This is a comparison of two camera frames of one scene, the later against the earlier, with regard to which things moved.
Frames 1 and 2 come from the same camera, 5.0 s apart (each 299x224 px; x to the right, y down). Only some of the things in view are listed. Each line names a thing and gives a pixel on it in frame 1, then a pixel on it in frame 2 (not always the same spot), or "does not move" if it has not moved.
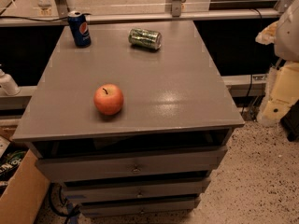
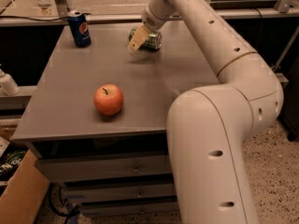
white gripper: (288, 35) -> (151, 20)
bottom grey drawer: (116, 208) does not move
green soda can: (145, 38) does not move
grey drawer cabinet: (158, 154) does not move
